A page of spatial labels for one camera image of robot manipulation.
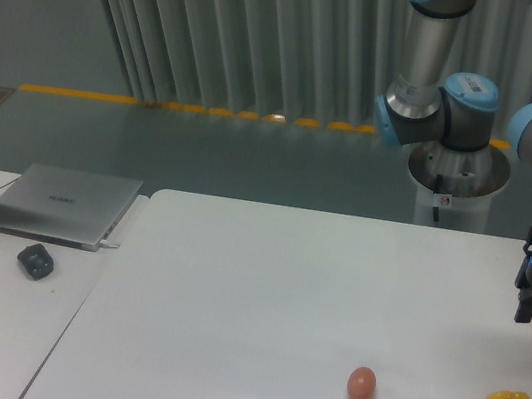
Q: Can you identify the black pedestal cable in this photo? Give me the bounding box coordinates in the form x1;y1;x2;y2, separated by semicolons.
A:
426;172;448;225

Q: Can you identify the white usb plug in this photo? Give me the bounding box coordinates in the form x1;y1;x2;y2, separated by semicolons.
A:
100;240;121;249

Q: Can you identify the silver closed laptop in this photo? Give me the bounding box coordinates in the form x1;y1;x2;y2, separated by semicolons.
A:
0;163;143;251

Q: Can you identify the brown egg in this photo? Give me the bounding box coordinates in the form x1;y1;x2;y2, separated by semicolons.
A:
346;366;377;399

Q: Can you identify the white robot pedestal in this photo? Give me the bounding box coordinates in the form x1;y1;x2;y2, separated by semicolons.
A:
408;141;511;234

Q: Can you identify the small black plastic object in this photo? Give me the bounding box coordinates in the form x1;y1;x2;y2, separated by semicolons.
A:
17;243;54;281

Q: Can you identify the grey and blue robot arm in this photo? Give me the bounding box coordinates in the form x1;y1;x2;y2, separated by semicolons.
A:
374;0;532;323

